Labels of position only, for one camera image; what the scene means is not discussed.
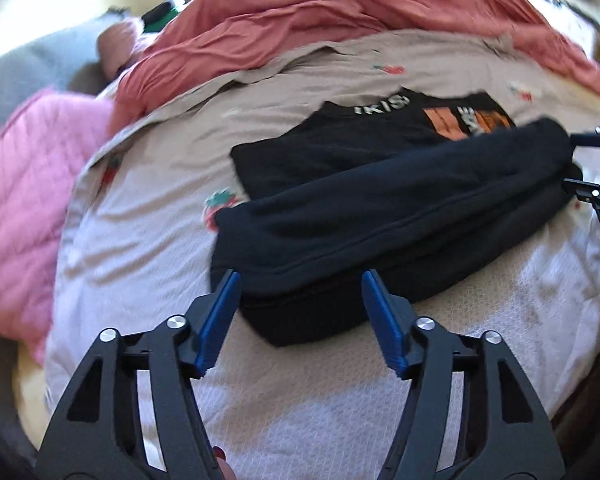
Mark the green and white cloth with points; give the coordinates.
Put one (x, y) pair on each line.
(162, 15)

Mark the pink plush toy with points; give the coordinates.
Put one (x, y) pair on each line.
(122, 45)

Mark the black sweatshirt with orange print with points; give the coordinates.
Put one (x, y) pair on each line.
(380, 200)

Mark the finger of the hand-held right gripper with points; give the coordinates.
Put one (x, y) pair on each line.
(597, 136)
(597, 197)

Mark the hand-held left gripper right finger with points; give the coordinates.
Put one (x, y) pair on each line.
(382, 320)

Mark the beige strawberry print sheet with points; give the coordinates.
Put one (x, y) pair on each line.
(180, 140)

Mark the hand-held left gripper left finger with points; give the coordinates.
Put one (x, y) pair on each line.
(217, 320)

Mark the pink quilted blanket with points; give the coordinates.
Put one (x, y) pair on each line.
(25, 200)

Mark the salmon pink duvet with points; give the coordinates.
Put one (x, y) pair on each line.
(330, 5)

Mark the white rabbit print blanket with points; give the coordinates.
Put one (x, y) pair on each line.
(305, 410)

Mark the grey quilted cover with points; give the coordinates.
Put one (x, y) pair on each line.
(45, 65)

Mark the person's left hand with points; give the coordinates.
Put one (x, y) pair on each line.
(226, 465)

